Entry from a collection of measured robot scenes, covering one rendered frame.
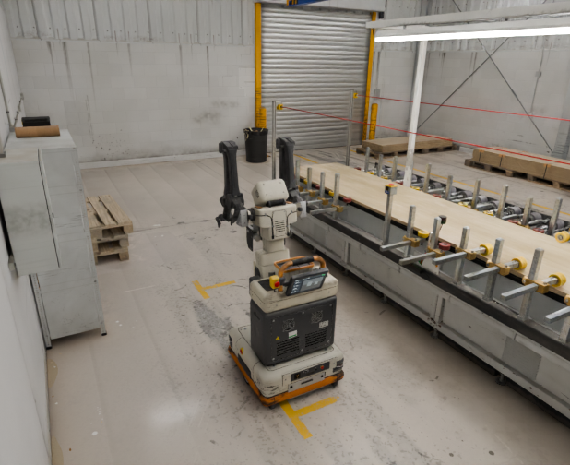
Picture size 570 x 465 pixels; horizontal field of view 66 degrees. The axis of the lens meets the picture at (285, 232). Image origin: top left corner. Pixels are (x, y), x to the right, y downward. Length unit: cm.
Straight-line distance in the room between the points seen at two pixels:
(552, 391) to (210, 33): 899
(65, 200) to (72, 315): 94
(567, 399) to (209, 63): 893
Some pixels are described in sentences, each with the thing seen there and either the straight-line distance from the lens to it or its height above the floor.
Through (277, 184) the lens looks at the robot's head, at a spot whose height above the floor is 137.
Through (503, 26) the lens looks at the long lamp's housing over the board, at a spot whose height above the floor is 235.
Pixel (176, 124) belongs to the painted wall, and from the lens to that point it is 1016.
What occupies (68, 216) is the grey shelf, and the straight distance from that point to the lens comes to 354.
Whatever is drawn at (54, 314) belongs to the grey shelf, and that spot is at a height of 29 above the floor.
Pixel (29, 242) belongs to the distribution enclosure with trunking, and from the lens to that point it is 263.
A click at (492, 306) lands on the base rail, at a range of 311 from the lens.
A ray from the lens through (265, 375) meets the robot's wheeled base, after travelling 291.
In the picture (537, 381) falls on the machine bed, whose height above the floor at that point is 19.
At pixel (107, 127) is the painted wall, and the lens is 989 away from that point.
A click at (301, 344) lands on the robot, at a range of 297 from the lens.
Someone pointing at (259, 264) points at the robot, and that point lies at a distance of 303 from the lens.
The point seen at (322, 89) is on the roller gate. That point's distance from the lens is 1158.
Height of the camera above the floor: 213
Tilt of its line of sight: 21 degrees down
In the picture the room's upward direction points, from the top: 1 degrees clockwise
